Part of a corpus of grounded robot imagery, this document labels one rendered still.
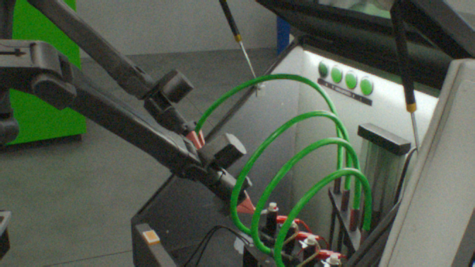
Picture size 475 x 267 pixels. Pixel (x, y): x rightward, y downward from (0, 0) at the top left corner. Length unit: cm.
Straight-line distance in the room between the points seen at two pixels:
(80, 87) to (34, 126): 356
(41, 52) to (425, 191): 68
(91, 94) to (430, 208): 61
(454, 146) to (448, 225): 13
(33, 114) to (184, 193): 301
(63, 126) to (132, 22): 341
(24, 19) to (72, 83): 336
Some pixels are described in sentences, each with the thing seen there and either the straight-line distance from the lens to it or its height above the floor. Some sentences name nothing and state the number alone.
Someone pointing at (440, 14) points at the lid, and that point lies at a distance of 85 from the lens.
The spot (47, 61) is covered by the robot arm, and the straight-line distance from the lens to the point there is 85.
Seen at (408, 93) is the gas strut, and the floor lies 149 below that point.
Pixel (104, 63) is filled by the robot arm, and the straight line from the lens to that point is 129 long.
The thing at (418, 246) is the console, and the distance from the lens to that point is 94.
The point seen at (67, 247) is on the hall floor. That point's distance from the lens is 316.
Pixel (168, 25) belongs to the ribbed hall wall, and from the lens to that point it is 771.
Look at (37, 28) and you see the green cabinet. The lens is 424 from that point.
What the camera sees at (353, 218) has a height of 113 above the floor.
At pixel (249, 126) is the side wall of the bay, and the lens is 151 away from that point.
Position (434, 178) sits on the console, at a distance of 91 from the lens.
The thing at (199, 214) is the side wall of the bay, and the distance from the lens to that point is 156.
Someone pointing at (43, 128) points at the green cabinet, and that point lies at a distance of 445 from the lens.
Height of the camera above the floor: 173
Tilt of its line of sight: 22 degrees down
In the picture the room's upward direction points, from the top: 2 degrees clockwise
